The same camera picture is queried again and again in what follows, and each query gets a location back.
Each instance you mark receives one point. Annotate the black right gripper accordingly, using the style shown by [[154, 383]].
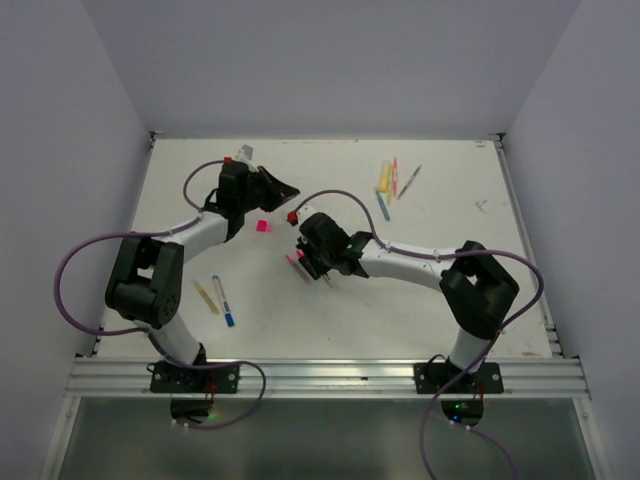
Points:
[[317, 266]]

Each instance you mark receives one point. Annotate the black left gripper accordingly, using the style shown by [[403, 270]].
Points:
[[278, 192]]

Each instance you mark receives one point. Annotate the black highlighter body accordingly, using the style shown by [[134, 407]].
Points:
[[301, 255]]

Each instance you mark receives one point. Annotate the pink clear pen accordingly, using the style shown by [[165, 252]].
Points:
[[298, 269]]

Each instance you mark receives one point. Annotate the pink highlighter cap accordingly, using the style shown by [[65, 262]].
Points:
[[264, 226]]

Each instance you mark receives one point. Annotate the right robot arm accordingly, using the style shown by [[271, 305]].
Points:
[[477, 289]]

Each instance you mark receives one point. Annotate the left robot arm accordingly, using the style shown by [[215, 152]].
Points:
[[146, 281]]

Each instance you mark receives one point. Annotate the blue capped white pen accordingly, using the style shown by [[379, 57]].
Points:
[[218, 286]]

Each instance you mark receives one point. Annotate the yellow highlighter pen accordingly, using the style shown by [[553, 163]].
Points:
[[385, 176]]

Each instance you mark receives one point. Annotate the pale yellow pen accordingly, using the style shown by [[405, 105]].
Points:
[[206, 298]]

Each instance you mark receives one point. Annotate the thin orange pen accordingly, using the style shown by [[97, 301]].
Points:
[[394, 180]]

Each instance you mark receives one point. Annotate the clear purple pen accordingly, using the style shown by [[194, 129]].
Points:
[[409, 182]]

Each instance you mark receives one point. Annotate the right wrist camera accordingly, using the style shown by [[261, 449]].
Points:
[[304, 213]]

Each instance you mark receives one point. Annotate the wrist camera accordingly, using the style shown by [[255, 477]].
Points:
[[245, 154], [304, 213]]

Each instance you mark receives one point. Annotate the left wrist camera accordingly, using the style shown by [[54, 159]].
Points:
[[245, 154]]

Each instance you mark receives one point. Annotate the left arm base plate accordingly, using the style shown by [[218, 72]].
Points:
[[168, 378]]

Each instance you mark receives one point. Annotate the right aluminium side rail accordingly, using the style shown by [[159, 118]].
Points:
[[549, 324]]

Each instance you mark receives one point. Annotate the aluminium front rail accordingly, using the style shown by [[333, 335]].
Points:
[[530, 378]]

